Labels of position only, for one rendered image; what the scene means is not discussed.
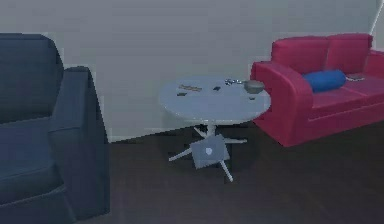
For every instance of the small dark flat object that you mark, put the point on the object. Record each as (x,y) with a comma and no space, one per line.
(181,94)

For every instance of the round white table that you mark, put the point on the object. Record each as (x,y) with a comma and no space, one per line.
(213,103)

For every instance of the tan flat rectangular object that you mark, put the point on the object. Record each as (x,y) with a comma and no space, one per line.
(190,88)

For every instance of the small black remote control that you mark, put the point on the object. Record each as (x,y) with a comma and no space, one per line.
(216,88)

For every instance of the grey laptop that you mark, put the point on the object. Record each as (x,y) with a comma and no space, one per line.
(210,151)

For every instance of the silver keys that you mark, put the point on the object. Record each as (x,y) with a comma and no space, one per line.
(232,81)

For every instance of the grey bowl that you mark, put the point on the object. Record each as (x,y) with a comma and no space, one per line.
(254,86)

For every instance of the red sofa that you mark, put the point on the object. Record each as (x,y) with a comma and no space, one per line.
(300,110)

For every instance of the blue cylindrical cushion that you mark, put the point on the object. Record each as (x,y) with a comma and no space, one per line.
(325,80)

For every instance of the dark blue armchair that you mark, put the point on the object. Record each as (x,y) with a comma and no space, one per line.
(40,133)

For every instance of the small flat grey object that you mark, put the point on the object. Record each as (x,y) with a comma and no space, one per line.
(355,77)

